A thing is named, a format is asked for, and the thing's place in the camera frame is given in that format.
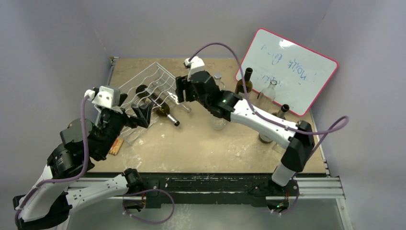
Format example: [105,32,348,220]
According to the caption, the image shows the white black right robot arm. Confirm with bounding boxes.
[175,71,315,195]

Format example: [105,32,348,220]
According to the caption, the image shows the olive wine bottle beige label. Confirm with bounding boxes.
[136,84,180,127]

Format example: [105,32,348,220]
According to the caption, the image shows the round clear bottle silver cap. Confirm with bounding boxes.
[210,116,227,130]

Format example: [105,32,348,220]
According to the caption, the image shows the white wire wine rack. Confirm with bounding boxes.
[118,62,191,127]

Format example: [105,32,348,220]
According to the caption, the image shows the pink framed whiteboard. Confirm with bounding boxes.
[241,28,338,116]

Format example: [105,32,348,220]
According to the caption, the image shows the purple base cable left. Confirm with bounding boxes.
[122,188,175,225]

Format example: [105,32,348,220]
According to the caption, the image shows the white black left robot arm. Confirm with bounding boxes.
[13,103,152,230]

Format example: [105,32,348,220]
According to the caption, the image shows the dark green wine bottle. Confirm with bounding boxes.
[235,67,253,99]

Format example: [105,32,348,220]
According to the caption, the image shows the tall clear bottle by whiteboard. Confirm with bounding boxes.
[257,80,278,108]

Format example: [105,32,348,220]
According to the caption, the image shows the tall clear bottle silver cap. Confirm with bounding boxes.
[214,72,226,90]

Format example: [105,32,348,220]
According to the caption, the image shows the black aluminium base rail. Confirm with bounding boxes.
[115,172,345,209]

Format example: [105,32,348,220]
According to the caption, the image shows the clear glass bottle lying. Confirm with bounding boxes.
[272,142,290,155]

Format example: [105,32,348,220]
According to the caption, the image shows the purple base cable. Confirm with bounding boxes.
[122,188,175,225]
[270,179,301,217]

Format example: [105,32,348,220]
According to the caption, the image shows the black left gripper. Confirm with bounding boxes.
[97,92,154,158]

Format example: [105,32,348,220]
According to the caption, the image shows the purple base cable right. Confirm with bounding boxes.
[270,179,301,217]

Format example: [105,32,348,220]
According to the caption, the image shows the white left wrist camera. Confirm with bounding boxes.
[84,86,123,114]

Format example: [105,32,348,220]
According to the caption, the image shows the dark wine bottle foil neck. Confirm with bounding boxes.
[258,104,291,144]

